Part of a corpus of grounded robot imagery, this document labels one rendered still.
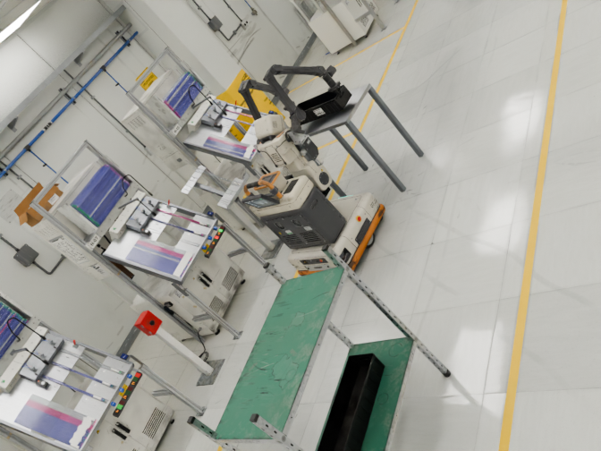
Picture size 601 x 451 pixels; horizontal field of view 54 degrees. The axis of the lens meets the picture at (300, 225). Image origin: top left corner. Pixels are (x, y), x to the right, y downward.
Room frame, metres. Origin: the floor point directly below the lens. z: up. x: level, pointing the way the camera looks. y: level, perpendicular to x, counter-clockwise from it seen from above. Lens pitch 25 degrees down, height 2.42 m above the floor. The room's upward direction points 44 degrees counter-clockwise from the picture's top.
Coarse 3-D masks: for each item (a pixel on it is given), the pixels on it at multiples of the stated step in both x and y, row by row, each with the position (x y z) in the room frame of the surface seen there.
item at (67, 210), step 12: (84, 144) 5.29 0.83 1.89; (72, 156) 5.18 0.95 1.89; (60, 168) 5.11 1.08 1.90; (120, 168) 5.25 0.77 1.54; (132, 180) 5.25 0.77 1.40; (72, 216) 4.90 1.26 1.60; (108, 216) 4.97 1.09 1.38; (216, 216) 4.97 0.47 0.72; (84, 228) 4.93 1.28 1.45; (96, 228) 4.86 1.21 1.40; (84, 240) 4.92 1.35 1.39; (96, 240) 4.85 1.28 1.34; (228, 252) 5.16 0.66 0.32; (240, 252) 5.03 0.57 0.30; (180, 288) 4.43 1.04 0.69; (240, 336) 4.41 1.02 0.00
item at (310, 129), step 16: (352, 96) 4.52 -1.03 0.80; (336, 112) 4.52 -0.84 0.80; (352, 112) 4.29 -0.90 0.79; (384, 112) 4.48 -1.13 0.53; (304, 128) 4.79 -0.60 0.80; (320, 128) 4.51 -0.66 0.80; (352, 128) 4.24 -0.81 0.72; (400, 128) 4.45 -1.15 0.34; (368, 144) 4.25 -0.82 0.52; (416, 144) 4.47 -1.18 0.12; (336, 192) 4.83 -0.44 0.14
